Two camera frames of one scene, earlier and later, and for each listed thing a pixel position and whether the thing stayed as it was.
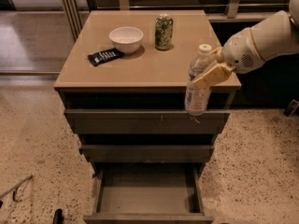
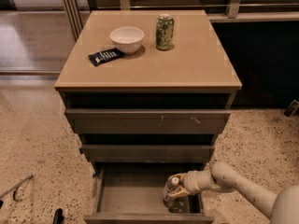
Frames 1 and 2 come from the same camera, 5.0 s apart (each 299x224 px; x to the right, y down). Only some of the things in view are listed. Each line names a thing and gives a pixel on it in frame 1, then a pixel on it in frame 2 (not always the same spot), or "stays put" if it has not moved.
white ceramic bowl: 127,39 stays put
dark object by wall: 291,107 stays put
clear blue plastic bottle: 197,101 → 175,203
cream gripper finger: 216,74 → 180,192
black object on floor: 58,217 stays put
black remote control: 102,57 stays put
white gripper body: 241,51 → 193,183
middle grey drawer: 147,153 stays put
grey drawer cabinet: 121,79 stays put
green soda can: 163,32 stays put
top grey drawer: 145,121 stays put
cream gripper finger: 218,54 → 177,175
